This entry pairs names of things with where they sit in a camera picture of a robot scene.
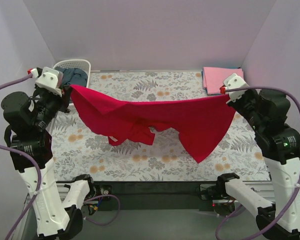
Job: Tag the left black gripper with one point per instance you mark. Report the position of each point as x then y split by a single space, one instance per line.
60 100

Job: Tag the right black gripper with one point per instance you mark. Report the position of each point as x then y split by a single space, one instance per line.
239 103

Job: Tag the red t shirt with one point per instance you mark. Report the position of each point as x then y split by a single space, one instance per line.
201 123

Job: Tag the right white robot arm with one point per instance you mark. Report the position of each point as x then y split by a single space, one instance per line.
265 109

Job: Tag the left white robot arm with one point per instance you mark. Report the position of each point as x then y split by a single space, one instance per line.
28 118

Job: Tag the dark blue-grey t shirt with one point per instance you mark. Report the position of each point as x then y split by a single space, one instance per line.
73 76

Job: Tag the white plastic laundry basket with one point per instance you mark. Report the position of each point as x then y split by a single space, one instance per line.
76 63

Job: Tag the folded pink t shirt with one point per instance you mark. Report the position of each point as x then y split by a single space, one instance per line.
215 78

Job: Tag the floral patterned table mat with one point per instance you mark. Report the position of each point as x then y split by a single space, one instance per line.
77 150

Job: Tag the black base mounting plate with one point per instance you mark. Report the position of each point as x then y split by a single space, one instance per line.
167 195

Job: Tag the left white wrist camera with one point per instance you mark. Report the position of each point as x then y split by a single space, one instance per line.
48 78

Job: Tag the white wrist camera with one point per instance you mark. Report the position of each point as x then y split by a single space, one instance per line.
48 78
231 83

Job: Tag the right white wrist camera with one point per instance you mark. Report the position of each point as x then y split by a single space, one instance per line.
231 83

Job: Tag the aluminium frame rail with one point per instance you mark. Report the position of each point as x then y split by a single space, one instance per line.
65 190

